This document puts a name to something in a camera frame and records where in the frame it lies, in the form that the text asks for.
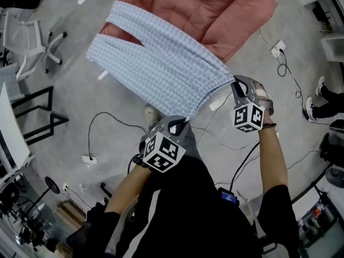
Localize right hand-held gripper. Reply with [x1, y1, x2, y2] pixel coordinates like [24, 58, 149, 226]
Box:
[230, 75, 267, 133]

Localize person's torso in black shirt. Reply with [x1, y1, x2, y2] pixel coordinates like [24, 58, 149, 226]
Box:
[66, 156, 300, 258]

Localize black waist device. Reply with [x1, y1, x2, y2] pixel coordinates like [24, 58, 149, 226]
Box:
[217, 187, 240, 207]

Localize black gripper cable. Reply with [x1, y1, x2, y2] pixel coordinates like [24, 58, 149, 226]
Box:
[127, 154, 141, 172]
[229, 140, 261, 191]

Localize person's right forearm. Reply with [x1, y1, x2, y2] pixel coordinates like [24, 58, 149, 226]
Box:
[257, 124, 289, 196]

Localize pink cushioned armchair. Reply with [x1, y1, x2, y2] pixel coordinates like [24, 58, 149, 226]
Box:
[101, 0, 279, 63]

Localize person's left leg in jeans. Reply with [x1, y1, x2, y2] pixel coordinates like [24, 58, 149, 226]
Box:
[184, 122, 205, 163]

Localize person's left shoe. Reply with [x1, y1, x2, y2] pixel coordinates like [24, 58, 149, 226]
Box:
[144, 103, 165, 134]

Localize blue checkered shorts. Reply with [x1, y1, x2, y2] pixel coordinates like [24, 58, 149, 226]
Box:
[85, 0, 238, 123]

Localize black metal table frame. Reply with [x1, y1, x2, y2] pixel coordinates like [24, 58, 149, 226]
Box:
[11, 86, 70, 147]

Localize white marbled table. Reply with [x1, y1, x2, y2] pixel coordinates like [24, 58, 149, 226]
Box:
[0, 81, 36, 173]

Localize person's right hand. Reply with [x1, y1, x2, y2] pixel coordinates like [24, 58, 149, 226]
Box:
[253, 81, 275, 124]

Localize black lamp base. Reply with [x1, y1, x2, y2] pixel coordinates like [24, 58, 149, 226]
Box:
[44, 176, 61, 195]

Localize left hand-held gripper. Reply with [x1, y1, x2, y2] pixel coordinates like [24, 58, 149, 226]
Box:
[141, 116, 194, 174]

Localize person's left forearm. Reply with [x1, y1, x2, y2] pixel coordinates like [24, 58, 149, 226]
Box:
[103, 162, 154, 215]

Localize dark bead bracelet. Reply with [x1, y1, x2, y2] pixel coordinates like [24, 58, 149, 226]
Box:
[133, 156, 152, 169]

